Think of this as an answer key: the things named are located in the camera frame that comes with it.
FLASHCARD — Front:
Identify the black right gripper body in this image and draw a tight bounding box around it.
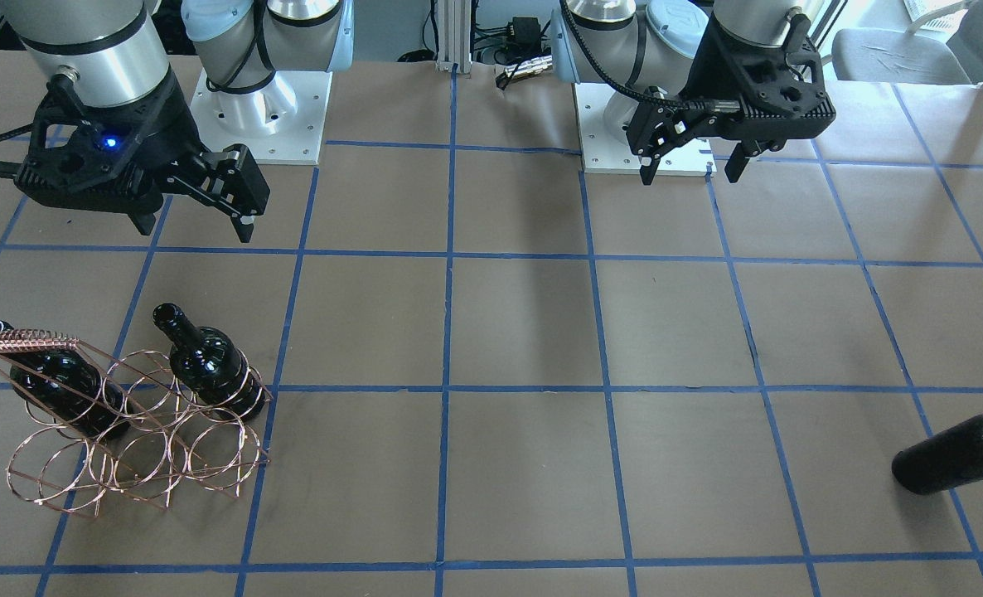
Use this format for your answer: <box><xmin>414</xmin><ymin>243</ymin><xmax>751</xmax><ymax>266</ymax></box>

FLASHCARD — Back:
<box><xmin>14</xmin><ymin>78</ymin><xmax>211</xmax><ymax>219</ymax></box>

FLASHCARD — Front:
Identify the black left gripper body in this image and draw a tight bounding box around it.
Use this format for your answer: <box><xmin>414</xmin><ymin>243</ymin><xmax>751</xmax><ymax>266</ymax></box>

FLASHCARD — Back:
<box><xmin>684</xmin><ymin>15</ymin><xmax>837</xmax><ymax>141</ymax></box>

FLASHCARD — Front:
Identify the dark wine bottle being moved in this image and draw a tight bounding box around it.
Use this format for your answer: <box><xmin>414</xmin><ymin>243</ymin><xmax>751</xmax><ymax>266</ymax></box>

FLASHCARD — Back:
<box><xmin>892</xmin><ymin>413</ymin><xmax>983</xmax><ymax>495</ymax></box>

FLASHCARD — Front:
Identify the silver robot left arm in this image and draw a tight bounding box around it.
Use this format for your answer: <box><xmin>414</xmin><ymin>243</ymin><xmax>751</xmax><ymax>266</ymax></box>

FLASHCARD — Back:
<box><xmin>551</xmin><ymin>1</ymin><xmax>836</xmax><ymax>185</ymax></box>

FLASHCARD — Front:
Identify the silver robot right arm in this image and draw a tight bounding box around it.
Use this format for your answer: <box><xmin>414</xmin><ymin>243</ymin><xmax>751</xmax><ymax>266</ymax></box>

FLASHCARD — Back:
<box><xmin>0</xmin><ymin>1</ymin><xmax>354</xmax><ymax>243</ymax></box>

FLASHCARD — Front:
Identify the dark wine bottle slot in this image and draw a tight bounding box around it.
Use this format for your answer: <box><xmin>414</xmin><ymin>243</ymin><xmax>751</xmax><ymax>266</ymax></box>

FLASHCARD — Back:
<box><xmin>6</xmin><ymin>349</ymin><xmax>132</xmax><ymax>441</ymax></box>
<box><xmin>152</xmin><ymin>303</ymin><xmax>265</xmax><ymax>422</ymax></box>

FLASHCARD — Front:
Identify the black power adapter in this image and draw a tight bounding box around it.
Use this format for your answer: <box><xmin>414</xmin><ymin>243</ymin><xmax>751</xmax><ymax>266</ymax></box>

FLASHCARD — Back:
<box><xmin>506</xmin><ymin>16</ymin><xmax>542</xmax><ymax>50</ymax></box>

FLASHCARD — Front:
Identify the grey chair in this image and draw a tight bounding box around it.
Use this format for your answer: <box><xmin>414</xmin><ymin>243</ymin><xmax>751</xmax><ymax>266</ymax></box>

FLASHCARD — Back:
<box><xmin>831</xmin><ymin>1</ymin><xmax>983</xmax><ymax>88</ymax></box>

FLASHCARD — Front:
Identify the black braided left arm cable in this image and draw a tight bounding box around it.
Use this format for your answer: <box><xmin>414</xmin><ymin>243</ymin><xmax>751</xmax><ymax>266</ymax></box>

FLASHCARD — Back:
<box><xmin>558</xmin><ymin>0</ymin><xmax>741</xmax><ymax>113</ymax></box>

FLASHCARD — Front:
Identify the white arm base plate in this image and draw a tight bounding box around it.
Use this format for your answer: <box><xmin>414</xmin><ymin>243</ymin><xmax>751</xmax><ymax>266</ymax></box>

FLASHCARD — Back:
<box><xmin>189</xmin><ymin>71</ymin><xmax>333</xmax><ymax>166</ymax></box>
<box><xmin>573</xmin><ymin>81</ymin><xmax>716</xmax><ymax>176</ymax></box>

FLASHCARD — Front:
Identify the copper wire wine rack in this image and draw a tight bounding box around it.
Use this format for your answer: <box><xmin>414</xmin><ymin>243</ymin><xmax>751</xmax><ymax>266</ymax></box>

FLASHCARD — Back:
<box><xmin>0</xmin><ymin>329</ymin><xmax>269</xmax><ymax>518</ymax></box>

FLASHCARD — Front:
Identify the aluminium frame post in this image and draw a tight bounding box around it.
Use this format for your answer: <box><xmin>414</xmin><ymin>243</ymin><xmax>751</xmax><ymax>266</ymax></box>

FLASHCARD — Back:
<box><xmin>433</xmin><ymin>0</ymin><xmax>473</xmax><ymax>78</ymax></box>

